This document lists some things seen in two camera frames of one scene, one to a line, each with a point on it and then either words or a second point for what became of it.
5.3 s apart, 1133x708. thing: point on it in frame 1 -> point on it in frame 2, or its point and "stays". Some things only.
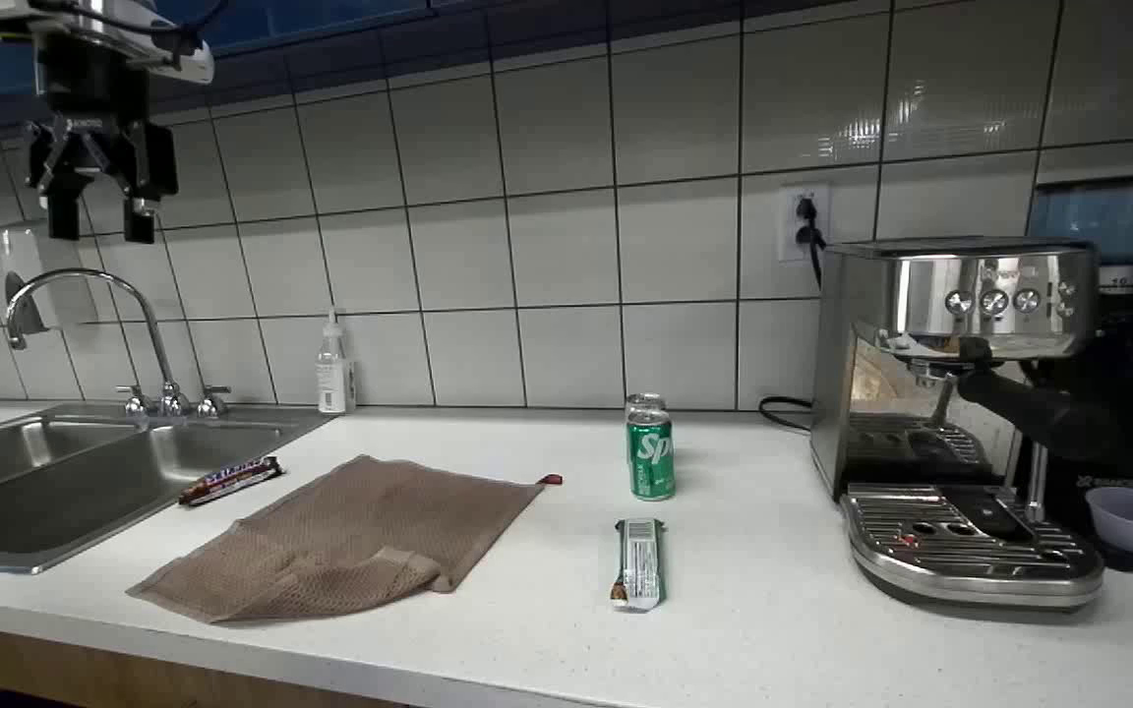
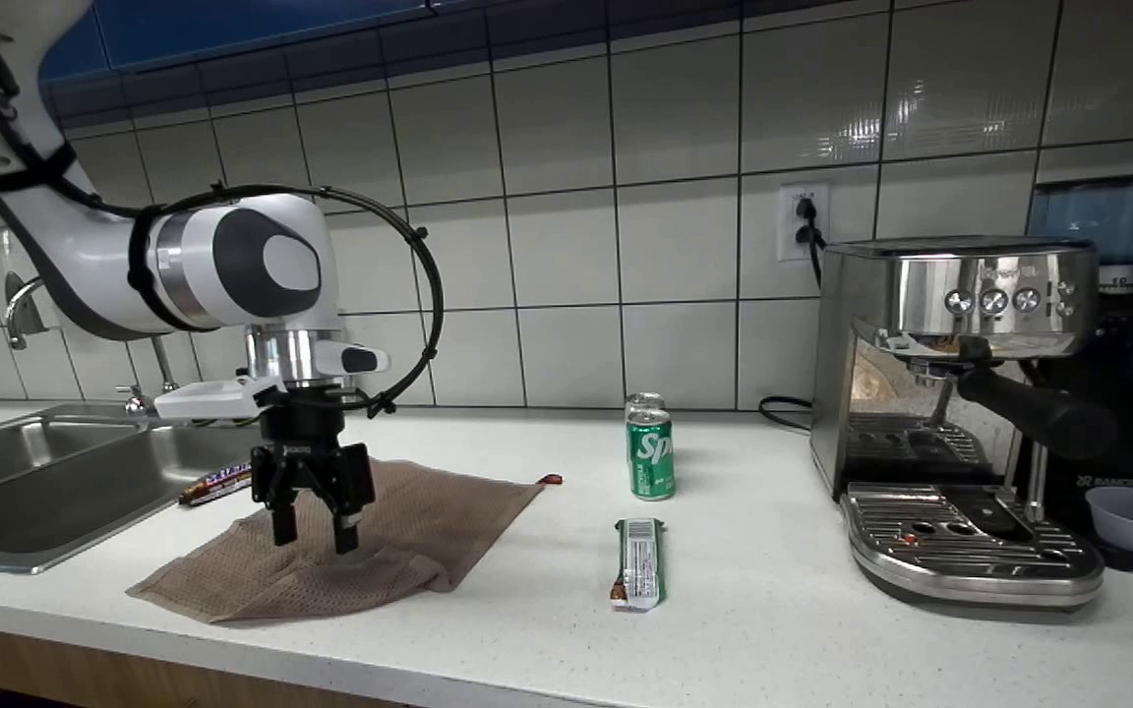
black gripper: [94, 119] -> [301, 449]
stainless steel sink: [35, 490] stays
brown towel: [362, 531] stays
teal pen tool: [642, 567] stays
